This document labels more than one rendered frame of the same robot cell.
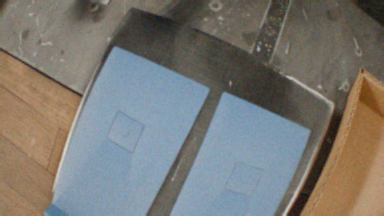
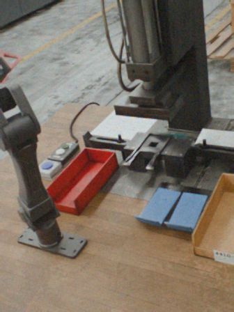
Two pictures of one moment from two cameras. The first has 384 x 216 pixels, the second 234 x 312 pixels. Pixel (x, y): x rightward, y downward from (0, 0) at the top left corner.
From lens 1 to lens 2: 0.76 m
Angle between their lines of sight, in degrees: 43
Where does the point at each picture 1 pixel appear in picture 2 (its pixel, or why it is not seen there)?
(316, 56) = (209, 187)
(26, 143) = (130, 212)
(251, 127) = (190, 196)
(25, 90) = (130, 202)
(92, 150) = (153, 205)
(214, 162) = (182, 203)
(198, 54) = (177, 188)
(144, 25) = (165, 184)
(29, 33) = (129, 190)
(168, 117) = (172, 197)
